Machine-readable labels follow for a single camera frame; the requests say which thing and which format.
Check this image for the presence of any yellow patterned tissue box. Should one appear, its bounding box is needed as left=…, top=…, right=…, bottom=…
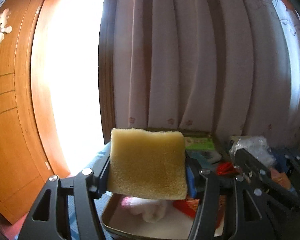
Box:
left=229, top=135, right=251, bottom=147

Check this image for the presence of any red gold embroidered pouch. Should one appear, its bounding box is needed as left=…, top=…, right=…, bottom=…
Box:
left=172, top=159, right=238, bottom=218

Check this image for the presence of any teal cloth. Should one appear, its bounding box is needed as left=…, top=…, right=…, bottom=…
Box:
left=187, top=151, right=216, bottom=172

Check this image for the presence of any pink trimmed white towel roll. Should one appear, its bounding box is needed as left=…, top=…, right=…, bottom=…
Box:
left=121, top=196, right=167, bottom=223

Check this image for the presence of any yellow round tin lid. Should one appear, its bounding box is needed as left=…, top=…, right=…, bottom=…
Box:
left=270, top=168, right=293, bottom=191

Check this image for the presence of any clear bag of cotton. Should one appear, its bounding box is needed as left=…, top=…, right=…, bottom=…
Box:
left=229, top=136, right=276, bottom=167

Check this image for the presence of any yellow sponge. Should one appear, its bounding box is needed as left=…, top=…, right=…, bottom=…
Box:
left=107, top=128, right=187, bottom=200

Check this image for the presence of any green tissue pack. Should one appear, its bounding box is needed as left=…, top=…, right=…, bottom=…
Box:
left=184, top=137, right=215, bottom=151

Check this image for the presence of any wooden door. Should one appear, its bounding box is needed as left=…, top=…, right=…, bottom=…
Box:
left=0, top=0, right=70, bottom=224

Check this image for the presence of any floral beige curtain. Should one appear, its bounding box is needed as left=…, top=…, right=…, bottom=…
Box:
left=98, top=0, right=300, bottom=150

